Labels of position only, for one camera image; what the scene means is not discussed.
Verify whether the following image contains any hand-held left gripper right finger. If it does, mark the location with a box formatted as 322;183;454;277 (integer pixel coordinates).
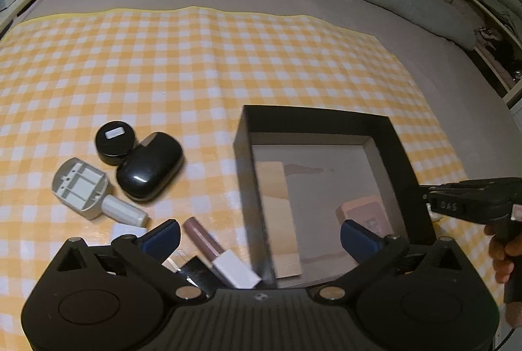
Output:
316;219;470;301

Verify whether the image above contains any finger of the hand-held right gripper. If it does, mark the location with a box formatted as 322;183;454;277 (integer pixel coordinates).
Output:
419;180;463;200

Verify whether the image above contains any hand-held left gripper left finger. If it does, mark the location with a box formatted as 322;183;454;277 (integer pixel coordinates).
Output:
51;219;205;301

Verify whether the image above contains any white charger adapter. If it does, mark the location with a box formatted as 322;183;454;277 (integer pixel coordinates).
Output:
111;223;147;242

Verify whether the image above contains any black box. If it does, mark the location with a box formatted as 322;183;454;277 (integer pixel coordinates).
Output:
232;105;438;290

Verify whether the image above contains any black glossy oval case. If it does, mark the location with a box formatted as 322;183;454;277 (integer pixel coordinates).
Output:
116;131;185;202

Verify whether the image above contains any grey plastic part with handle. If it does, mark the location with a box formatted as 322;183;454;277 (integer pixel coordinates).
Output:
51;157;149;227

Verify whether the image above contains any black round jar white label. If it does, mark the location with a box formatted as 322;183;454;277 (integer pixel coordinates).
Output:
95;121;135;167

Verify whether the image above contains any person's right hand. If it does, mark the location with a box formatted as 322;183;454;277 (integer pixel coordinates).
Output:
484;224;522;285

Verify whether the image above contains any black glossy flat packet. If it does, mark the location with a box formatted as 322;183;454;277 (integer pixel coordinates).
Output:
162;248;223;290

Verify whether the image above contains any pink lip gloss tube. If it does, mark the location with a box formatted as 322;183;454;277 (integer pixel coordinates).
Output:
183;216;262;290

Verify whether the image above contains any beige paper sheet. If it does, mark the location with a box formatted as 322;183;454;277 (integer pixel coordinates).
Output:
256;161;303;279

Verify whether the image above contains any yellow white checkered mat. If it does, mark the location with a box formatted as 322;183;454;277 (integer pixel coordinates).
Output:
0;6;496;319

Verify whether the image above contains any white open shelf unit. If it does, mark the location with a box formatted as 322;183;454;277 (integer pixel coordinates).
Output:
438;0;522;108

